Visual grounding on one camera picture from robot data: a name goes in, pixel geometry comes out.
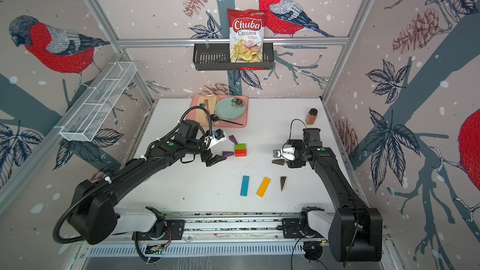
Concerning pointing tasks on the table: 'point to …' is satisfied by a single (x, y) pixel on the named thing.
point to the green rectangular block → (240, 146)
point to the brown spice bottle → (311, 116)
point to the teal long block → (244, 185)
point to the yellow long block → (263, 187)
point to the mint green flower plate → (230, 107)
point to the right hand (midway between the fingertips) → (290, 145)
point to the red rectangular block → (240, 152)
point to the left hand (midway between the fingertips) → (224, 143)
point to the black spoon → (215, 118)
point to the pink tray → (242, 119)
